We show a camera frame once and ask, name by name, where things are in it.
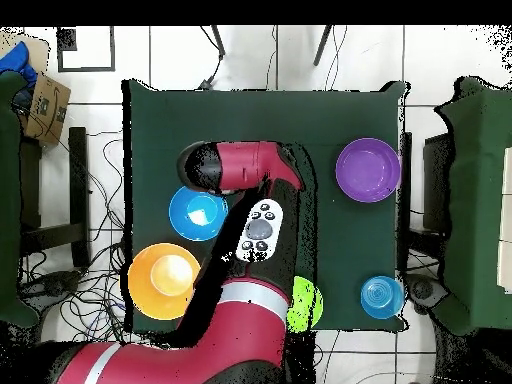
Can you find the large green plastic bowl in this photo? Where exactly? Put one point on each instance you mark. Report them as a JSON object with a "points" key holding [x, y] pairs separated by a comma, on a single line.
{"points": [[308, 304]]}

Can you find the large blue plastic bowl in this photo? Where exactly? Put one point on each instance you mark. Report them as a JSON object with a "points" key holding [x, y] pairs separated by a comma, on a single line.
{"points": [[192, 216]]}

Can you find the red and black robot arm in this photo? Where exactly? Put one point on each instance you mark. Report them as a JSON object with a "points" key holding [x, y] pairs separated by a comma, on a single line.
{"points": [[240, 164]]}

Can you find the dark green tablecloth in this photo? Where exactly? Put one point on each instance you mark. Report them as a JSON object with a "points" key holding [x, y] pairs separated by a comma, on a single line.
{"points": [[260, 116]]}

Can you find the blue cloth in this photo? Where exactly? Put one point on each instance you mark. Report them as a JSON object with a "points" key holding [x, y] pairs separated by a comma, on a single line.
{"points": [[18, 60]]}

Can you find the grey base with black knob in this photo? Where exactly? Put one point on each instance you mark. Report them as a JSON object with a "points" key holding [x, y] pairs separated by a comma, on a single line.
{"points": [[56, 286]]}

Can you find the black bench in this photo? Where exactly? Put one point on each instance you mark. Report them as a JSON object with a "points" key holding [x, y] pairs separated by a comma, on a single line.
{"points": [[78, 192]]}

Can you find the purple plastic bowl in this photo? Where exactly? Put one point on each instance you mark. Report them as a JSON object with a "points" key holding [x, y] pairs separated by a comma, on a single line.
{"points": [[368, 170]]}

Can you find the cardboard box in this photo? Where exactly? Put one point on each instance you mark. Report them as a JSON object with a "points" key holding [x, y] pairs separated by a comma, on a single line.
{"points": [[48, 108]]}

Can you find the yellow plastic bowl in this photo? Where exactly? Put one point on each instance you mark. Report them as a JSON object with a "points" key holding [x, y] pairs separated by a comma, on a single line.
{"points": [[160, 280]]}

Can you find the small blue plastic bowl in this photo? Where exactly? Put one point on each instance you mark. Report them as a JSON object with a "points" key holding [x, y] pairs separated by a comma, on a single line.
{"points": [[382, 298]]}

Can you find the green cloth on side table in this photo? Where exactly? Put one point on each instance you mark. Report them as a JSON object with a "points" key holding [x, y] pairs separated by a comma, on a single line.
{"points": [[476, 160], [8, 200]]}

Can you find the black square frame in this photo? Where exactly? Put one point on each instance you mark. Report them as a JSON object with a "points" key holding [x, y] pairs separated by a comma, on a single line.
{"points": [[86, 69]]}

